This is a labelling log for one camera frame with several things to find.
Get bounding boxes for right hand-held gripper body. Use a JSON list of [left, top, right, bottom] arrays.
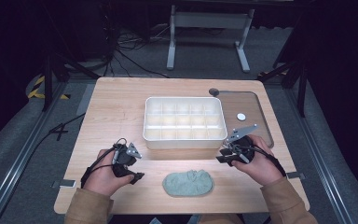
[[222, 123, 259, 166]]

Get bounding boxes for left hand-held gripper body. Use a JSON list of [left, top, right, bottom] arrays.
[[111, 138, 144, 178]]

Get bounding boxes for green sock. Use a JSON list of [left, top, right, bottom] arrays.
[[161, 169, 215, 198]]

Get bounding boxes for white divided storage box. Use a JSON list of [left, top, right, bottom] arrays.
[[142, 96, 228, 150]]

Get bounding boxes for person's left hand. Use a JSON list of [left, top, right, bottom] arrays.
[[82, 148, 135, 198]]

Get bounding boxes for person's right hand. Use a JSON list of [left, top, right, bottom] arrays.
[[231, 134, 286, 188]]

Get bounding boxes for clear desk mat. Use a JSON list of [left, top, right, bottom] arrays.
[[214, 90, 275, 149]]

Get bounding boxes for black tripod stand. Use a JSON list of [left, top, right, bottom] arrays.
[[41, 51, 102, 113], [256, 59, 310, 119]]

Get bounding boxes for yellow black floor tape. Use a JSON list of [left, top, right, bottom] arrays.
[[27, 76, 72, 101]]

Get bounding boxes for white metal stand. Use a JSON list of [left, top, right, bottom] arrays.
[[166, 4, 256, 75]]

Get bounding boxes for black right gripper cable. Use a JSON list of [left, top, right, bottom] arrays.
[[245, 145, 287, 178]]

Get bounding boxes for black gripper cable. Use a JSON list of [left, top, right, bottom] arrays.
[[245, 145, 287, 178], [79, 137, 129, 189]]

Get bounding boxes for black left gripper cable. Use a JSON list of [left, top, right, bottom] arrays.
[[79, 137, 129, 189]]

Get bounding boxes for metal table bracket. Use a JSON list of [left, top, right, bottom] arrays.
[[285, 171, 306, 181], [51, 178, 76, 189]]

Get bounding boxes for metal floor rail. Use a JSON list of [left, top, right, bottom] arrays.
[[0, 81, 69, 224], [283, 88, 355, 224]]

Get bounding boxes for black floor cables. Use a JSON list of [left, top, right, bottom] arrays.
[[103, 27, 172, 79]]

